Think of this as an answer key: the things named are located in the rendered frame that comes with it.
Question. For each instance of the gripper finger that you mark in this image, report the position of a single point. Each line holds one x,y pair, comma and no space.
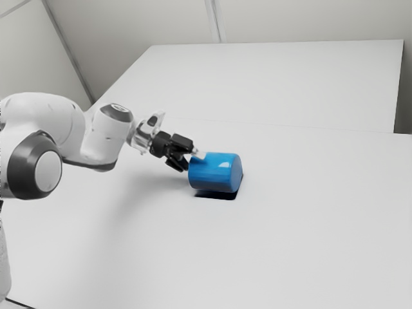
184,143
176,163

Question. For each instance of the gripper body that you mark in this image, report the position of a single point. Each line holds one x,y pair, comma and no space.
161,144

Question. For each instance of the blue mug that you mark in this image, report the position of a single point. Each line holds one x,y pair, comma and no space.
215,172

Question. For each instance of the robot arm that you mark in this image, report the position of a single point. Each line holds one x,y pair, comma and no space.
48,128

